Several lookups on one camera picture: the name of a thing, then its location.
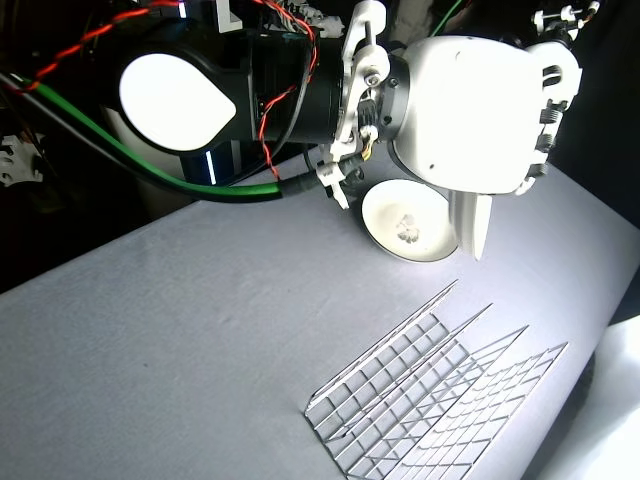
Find silver wire dish rack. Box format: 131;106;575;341
302;278;570;480

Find thick green cable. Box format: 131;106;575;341
0;72;324;204

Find white gear-shaped part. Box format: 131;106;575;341
0;133;45;189

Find white plate with leaf print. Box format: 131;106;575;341
358;178;460;265

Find grey table cloth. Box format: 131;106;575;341
0;144;640;480

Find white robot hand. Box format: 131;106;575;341
388;34;585;262

